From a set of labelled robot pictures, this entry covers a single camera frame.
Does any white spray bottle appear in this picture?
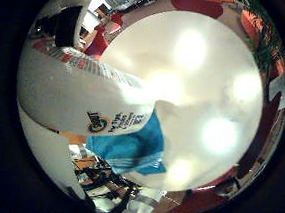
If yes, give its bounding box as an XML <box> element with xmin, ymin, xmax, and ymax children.
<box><xmin>13</xmin><ymin>0</ymin><xmax>166</xmax><ymax>143</ymax></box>

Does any blue cloth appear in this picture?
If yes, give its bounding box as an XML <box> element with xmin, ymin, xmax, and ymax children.
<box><xmin>84</xmin><ymin>104</ymin><xmax>172</xmax><ymax>179</ymax></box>

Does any red chair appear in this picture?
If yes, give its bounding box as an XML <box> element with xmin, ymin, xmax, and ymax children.
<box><xmin>84</xmin><ymin>9</ymin><xmax>126</xmax><ymax>60</ymax></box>
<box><xmin>170</xmin><ymin>0</ymin><xmax>225</xmax><ymax>21</ymax></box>

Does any black cable bundle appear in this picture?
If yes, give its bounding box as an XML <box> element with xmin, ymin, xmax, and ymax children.
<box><xmin>68</xmin><ymin>154</ymin><xmax>142</xmax><ymax>213</ymax></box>

